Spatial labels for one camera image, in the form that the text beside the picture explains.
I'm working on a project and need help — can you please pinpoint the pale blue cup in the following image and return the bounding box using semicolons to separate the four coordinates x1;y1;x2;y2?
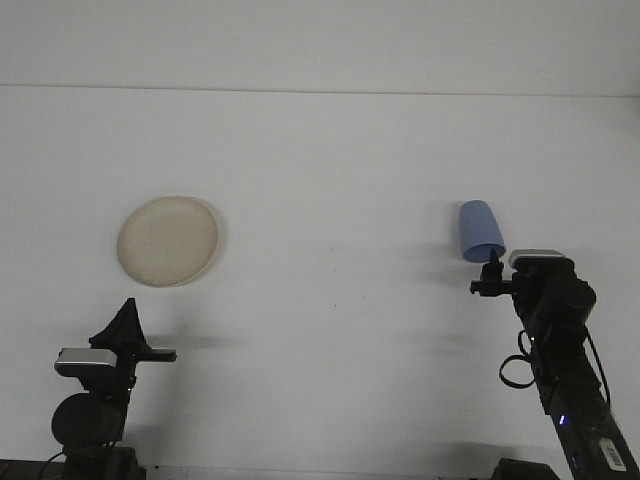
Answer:
458;199;507;264

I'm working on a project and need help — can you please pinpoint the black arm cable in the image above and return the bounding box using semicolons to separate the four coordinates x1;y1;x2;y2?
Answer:
41;451;67;480
499;327;612;409

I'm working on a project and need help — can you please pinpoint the pale cream round plate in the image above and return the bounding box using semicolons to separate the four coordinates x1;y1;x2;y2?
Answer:
116;195;225;289

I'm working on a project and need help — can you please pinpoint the dark platform edge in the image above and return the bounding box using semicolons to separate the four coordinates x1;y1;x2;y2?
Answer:
0;457;66;480

